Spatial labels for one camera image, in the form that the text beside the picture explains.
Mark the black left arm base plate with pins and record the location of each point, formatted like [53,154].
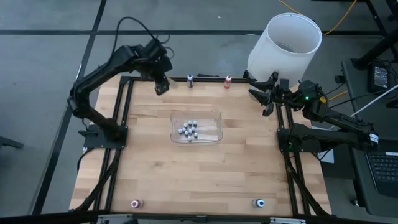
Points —
[93,141]

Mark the laptop keyboard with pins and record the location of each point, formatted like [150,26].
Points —
[384,171]

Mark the red food colouring bottle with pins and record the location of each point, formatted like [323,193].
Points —
[228,82]

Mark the thin white rod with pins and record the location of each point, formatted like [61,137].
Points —
[385,94]

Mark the blue food colouring bottle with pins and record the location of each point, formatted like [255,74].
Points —
[260,203]

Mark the black metal stand leg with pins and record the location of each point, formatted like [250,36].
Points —
[377,49]

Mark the black chair base leg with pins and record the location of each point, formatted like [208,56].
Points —
[9,142]

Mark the white shade table lamp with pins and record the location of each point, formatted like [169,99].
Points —
[280,62]

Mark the dark food colouring bottle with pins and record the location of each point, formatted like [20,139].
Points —
[190,81]

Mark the clear plastic bin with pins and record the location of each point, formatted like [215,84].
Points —
[211,137]

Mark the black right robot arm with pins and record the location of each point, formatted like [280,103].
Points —
[342,119]

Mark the pink food colouring bottle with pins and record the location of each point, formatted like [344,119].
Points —
[135,204]

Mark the black front frame bar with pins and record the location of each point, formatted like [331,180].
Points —
[37,217]

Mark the small black floor plug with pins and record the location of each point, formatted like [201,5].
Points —
[338,79]

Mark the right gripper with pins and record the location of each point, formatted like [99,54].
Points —
[281,95]

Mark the dark grey side desk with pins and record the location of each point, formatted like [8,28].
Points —
[354,81]

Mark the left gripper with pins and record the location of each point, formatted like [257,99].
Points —
[157,63]

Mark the white paper sheet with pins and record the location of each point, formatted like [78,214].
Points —
[326,156]

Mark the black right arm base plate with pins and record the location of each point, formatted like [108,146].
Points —
[283,147]

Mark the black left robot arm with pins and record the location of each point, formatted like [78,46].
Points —
[96,76]

